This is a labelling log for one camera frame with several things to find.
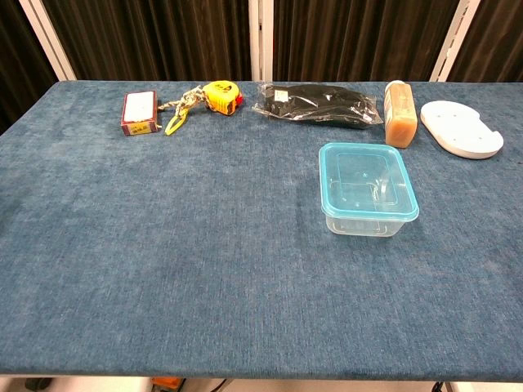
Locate blue container lid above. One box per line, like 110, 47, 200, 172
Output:
318, 141, 421, 224

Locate clear plastic container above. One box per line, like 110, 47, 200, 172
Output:
324, 211, 413, 238

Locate red box with white face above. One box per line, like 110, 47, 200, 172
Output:
120, 90, 159, 137

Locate black gloves in plastic bag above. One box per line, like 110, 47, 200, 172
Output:
251, 82, 378, 130

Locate yellow tape measure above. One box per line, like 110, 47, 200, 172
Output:
203, 80, 244, 116

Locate blue tablecloth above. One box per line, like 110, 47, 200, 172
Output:
0, 79, 523, 383

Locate bottle of brown liquid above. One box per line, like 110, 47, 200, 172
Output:
383, 80, 420, 149

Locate black curtain panel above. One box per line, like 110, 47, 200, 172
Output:
40, 0, 253, 82
0, 0, 56, 136
271, 0, 461, 82
447, 0, 523, 85

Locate white oval board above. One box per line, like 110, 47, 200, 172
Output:
419, 100, 505, 161

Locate braided lanyard with yellow loop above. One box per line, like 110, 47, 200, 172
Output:
157, 84, 209, 137

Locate white frame post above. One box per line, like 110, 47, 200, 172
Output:
18, 0, 78, 82
429, 0, 483, 82
248, 0, 274, 82

